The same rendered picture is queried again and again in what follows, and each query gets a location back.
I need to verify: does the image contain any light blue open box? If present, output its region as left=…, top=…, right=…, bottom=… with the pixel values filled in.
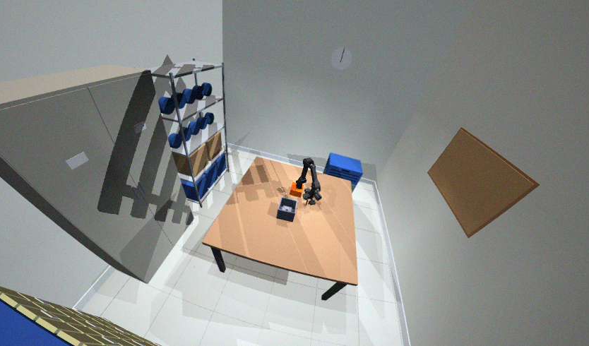
left=276, top=197, right=297, bottom=222

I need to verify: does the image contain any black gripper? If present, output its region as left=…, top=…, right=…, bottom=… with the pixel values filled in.
left=304, top=189, right=316, bottom=205

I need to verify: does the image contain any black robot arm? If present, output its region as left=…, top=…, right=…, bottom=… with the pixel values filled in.
left=296, top=157, right=322, bottom=201

